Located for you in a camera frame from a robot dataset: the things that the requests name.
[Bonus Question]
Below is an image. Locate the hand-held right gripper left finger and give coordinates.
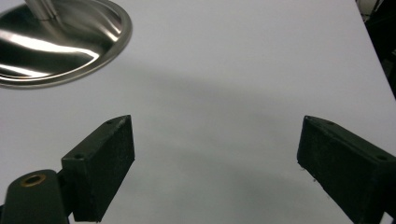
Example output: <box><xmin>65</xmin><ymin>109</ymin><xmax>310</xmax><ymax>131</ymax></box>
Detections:
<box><xmin>61</xmin><ymin>114</ymin><xmax>136</xmax><ymax>223</ymax></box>

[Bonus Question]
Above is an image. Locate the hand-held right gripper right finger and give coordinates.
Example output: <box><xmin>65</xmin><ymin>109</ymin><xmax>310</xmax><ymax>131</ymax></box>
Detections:
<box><xmin>296</xmin><ymin>115</ymin><xmax>396</xmax><ymax>224</ymax></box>

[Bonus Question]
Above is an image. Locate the shiny metal bowl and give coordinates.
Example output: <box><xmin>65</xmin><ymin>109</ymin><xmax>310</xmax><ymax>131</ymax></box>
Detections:
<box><xmin>0</xmin><ymin>0</ymin><xmax>134</xmax><ymax>90</ymax></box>

